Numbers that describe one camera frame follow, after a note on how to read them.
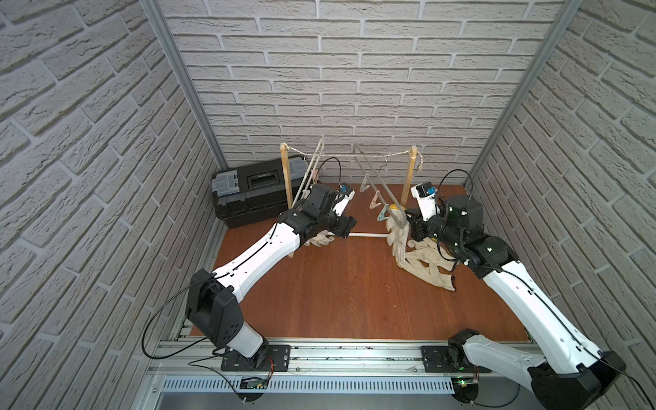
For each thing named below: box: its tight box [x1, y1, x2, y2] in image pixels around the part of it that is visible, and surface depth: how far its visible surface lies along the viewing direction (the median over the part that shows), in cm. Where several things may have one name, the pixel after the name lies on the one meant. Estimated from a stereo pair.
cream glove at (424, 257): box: [397, 236, 457, 292], surface depth 92 cm
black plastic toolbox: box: [210, 155, 309, 229], surface depth 97 cm
